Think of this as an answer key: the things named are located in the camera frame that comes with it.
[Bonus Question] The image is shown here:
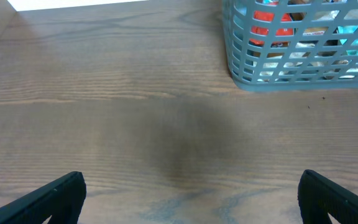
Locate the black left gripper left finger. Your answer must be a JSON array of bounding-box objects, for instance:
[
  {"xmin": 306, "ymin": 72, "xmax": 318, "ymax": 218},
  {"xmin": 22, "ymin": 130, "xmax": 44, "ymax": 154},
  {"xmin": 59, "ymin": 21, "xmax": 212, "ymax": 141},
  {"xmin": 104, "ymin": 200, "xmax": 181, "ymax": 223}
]
[{"xmin": 0, "ymin": 171, "xmax": 86, "ymax": 224}]

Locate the grey plastic basket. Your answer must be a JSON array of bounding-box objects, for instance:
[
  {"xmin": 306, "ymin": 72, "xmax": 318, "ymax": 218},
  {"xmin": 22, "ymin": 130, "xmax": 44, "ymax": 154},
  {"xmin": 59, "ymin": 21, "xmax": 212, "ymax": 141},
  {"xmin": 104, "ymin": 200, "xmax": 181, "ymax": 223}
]
[{"xmin": 222, "ymin": 0, "xmax": 358, "ymax": 91}]

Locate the beige snack bag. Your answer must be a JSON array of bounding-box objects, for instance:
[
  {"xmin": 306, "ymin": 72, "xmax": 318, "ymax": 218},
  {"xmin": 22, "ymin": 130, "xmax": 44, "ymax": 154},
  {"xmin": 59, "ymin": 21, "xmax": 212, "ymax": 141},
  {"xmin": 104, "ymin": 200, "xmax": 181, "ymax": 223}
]
[{"xmin": 253, "ymin": 40, "xmax": 329, "ymax": 82}]

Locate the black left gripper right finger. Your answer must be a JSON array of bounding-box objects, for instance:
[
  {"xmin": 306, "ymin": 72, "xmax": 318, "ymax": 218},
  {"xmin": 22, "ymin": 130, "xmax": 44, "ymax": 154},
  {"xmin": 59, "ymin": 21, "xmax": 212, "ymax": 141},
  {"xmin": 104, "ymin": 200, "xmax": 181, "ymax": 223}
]
[{"xmin": 298, "ymin": 169, "xmax": 358, "ymax": 224}]

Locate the orange cookie package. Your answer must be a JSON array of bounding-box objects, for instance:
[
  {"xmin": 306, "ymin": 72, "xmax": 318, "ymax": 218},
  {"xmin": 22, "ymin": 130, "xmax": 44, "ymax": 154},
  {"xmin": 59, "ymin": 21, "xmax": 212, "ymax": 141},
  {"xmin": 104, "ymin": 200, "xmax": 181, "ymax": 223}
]
[{"xmin": 249, "ymin": 1, "xmax": 295, "ymax": 47}]

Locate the teal snack wrapper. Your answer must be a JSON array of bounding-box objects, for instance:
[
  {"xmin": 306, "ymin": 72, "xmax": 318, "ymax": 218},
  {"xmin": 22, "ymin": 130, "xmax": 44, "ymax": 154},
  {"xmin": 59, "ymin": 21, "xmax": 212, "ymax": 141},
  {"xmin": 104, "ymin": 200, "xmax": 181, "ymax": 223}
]
[{"xmin": 336, "ymin": 24, "xmax": 358, "ymax": 65}]

